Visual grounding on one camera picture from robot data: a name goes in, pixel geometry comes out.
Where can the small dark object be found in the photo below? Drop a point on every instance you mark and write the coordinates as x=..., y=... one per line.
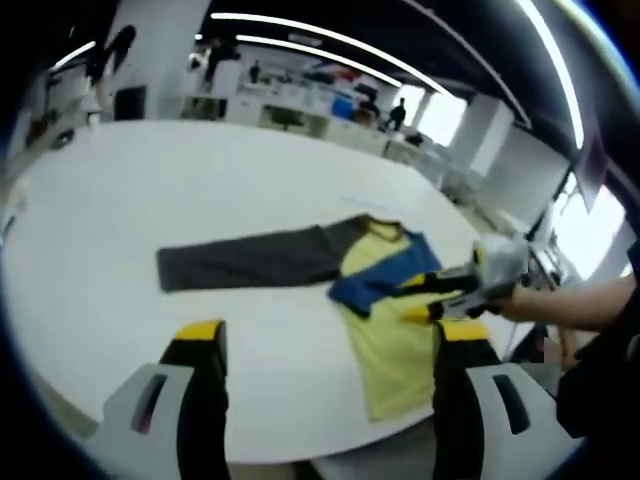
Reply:
x=62, y=138

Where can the ceiling light strip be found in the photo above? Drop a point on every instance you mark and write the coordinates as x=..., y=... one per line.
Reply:
x=310, y=50
x=325, y=35
x=560, y=75

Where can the person's right hand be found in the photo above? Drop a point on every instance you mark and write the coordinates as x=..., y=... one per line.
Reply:
x=525, y=305

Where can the yellow garment grey blue sleeves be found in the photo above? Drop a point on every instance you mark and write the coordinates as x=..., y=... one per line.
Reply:
x=250, y=260

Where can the long white counter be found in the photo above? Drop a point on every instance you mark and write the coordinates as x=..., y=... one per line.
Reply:
x=317, y=125

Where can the blue storage bin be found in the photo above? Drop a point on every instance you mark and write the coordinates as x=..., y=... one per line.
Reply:
x=343, y=107

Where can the white square pillar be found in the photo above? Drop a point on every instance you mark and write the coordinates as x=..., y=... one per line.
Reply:
x=482, y=135
x=160, y=60

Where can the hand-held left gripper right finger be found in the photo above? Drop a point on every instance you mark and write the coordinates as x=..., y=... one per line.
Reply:
x=455, y=400

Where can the black cabinet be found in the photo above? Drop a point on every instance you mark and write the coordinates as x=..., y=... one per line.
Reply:
x=130, y=102

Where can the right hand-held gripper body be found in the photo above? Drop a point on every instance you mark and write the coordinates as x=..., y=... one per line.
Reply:
x=500, y=265

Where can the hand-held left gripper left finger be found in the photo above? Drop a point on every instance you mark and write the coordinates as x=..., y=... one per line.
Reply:
x=205, y=400

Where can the person's dark clothing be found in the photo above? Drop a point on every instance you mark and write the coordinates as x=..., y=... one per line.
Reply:
x=605, y=390

